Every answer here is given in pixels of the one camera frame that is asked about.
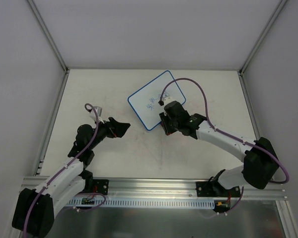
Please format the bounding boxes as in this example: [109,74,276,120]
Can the blue framed whiteboard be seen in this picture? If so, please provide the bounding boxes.
[128,70,186,131]

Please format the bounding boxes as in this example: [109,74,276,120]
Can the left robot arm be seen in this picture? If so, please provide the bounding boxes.
[12,117,131,238]

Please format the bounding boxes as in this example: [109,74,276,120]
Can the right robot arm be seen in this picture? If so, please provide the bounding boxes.
[159,97,279,197]

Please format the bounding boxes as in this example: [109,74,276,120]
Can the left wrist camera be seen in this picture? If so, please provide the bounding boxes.
[89,106,104,123]

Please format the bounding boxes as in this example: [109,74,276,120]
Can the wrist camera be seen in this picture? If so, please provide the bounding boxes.
[158,96,175,106]
[89,106,104,123]

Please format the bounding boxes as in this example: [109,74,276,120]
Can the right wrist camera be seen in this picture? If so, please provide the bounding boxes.
[158,96,175,106]

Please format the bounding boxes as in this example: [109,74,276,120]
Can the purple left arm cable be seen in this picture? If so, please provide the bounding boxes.
[22,103,107,238]

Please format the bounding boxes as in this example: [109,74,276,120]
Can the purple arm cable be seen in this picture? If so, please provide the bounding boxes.
[158,78,290,211]
[22,103,107,238]

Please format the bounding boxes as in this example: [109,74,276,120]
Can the left aluminium frame post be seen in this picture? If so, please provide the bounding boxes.
[27,0,70,74]

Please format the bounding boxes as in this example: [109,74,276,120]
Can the aluminium frame post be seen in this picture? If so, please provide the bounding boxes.
[238,0,289,75]
[27,0,70,74]

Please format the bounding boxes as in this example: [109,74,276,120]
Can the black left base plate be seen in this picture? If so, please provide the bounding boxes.
[84,179,109,195]

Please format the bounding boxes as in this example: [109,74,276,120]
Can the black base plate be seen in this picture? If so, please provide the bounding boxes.
[84,179,109,195]
[195,181,241,198]

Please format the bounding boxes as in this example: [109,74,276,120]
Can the aluminium mounting rail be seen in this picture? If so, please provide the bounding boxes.
[18,175,288,200]

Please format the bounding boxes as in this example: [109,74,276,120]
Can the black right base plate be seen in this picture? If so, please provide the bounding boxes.
[195,181,241,198]

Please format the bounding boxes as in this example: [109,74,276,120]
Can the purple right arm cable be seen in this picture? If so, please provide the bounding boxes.
[158,78,290,211]

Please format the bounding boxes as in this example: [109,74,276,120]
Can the white slotted cable duct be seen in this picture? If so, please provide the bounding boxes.
[66,196,215,210]

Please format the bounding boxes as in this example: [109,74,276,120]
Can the right aluminium frame post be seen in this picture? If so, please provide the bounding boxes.
[238,0,289,75]

